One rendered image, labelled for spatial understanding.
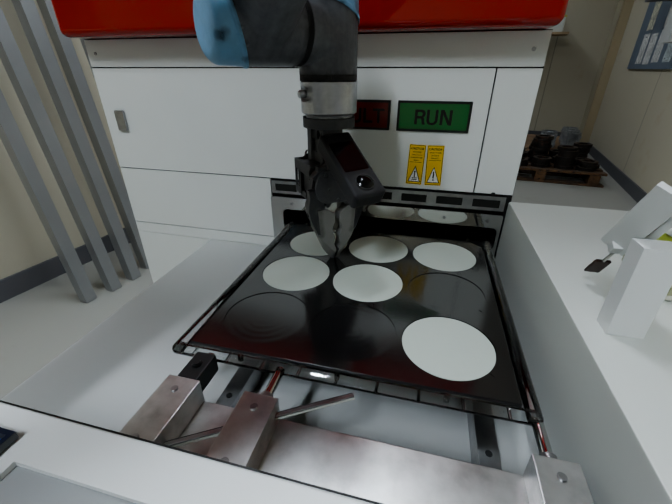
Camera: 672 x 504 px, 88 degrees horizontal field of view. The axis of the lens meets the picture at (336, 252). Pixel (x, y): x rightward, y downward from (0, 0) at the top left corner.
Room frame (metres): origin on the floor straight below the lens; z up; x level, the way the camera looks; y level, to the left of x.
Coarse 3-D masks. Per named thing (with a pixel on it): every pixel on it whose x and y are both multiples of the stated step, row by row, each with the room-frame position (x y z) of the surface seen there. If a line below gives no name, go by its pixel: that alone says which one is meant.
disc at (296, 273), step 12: (276, 264) 0.48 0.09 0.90; (288, 264) 0.48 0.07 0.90; (300, 264) 0.48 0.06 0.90; (312, 264) 0.48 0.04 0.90; (324, 264) 0.48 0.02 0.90; (264, 276) 0.44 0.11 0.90; (276, 276) 0.44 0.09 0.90; (288, 276) 0.44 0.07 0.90; (300, 276) 0.44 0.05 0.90; (312, 276) 0.44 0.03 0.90; (324, 276) 0.44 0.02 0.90; (288, 288) 0.41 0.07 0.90; (300, 288) 0.41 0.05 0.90
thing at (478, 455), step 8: (472, 416) 0.25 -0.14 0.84; (480, 416) 0.24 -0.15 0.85; (472, 424) 0.24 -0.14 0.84; (480, 424) 0.23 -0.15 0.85; (488, 424) 0.23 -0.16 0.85; (472, 432) 0.23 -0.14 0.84; (480, 432) 0.23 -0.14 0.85; (488, 432) 0.23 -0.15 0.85; (472, 440) 0.23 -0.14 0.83; (480, 440) 0.22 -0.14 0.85; (488, 440) 0.22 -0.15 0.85; (496, 440) 0.22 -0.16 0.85; (472, 448) 0.22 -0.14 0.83; (480, 448) 0.21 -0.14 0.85; (488, 448) 0.21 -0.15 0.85; (496, 448) 0.21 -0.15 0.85; (472, 456) 0.22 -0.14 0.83; (480, 456) 0.20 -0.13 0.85; (488, 456) 0.20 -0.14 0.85; (496, 456) 0.20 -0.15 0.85; (480, 464) 0.19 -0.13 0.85; (488, 464) 0.19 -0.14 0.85; (496, 464) 0.19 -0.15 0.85
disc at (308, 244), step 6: (306, 234) 0.59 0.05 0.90; (312, 234) 0.59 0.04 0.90; (294, 240) 0.56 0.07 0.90; (300, 240) 0.56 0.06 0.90; (306, 240) 0.56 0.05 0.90; (312, 240) 0.56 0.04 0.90; (318, 240) 0.56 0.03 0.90; (294, 246) 0.54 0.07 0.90; (300, 246) 0.54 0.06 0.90; (306, 246) 0.54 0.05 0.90; (312, 246) 0.54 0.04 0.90; (318, 246) 0.54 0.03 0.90; (300, 252) 0.51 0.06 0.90; (306, 252) 0.51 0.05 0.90; (312, 252) 0.51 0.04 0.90; (318, 252) 0.51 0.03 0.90; (324, 252) 0.51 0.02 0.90
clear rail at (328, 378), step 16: (176, 352) 0.29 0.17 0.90; (192, 352) 0.28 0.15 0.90; (208, 352) 0.28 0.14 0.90; (224, 352) 0.28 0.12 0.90; (256, 368) 0.27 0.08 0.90; (272, 368) 0.26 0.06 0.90; (288, 368) 0.26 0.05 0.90; (304, 368) 0.26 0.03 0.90; (320, 368) 0.26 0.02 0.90; (336, 384) 0.24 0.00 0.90; (352, 384) 0.24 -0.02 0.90; (368, 384) 0.24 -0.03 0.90; (384, 384) 0.24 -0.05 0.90; (400, 384) 0.24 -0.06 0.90; (416, 400) 0.23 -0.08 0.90; (432, 400) 0.22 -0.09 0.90; (448, 400) 0.22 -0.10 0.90; (464, 400) 0.22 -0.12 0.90; (480, 400) 0.22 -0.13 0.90; (496, 416) 0.21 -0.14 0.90; (512, 416) 0.21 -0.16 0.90; (528, 416) 0.20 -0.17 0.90
